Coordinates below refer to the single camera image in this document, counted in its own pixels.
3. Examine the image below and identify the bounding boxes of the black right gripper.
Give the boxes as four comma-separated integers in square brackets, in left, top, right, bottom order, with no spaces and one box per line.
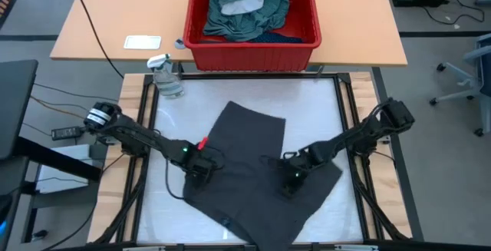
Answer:
[281,149,319,199]

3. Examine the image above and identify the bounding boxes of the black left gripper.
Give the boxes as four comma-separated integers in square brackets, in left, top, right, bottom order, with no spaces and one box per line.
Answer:
[186,154,219,190]

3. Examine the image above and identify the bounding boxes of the dark grey shorts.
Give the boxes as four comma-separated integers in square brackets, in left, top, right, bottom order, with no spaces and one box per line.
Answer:
[183,100,344,251]

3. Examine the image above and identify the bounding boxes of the green patterned shirt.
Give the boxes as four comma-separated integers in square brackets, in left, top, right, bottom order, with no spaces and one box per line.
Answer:
[202,0,291,43]

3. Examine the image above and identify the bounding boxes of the red plastic bin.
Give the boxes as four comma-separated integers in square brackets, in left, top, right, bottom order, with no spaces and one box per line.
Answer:
[183,0,322,72]

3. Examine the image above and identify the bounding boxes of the clear spray bottle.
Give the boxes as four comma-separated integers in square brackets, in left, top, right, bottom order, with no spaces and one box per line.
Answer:
[147,53,185,99]

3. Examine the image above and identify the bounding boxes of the white box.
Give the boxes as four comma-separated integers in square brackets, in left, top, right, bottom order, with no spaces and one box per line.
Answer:
[36,143,108,194]

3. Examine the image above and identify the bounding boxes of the black power adapter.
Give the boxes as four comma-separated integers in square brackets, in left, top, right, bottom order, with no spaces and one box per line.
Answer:
[51,126,84,141]

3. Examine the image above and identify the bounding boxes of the navy dotted garment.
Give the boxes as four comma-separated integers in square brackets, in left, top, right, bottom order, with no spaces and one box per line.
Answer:
[249,31,304,45]

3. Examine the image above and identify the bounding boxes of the light wooden desk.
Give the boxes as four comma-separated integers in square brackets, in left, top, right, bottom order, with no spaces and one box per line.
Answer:
[49,0,408,67]

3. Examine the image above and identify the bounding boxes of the black side desk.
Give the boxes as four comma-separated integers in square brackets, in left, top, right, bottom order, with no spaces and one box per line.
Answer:
[0,58,104,246]

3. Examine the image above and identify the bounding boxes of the black table frame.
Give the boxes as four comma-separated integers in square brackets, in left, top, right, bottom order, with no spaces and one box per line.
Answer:
[91,72,414,251]

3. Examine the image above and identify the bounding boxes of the long black cable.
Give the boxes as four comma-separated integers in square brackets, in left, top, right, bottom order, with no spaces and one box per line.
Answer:
[68,0,124,79]

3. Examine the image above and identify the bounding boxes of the thin black floor cable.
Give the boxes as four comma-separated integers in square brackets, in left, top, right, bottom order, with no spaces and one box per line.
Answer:
[421,0,485,26]

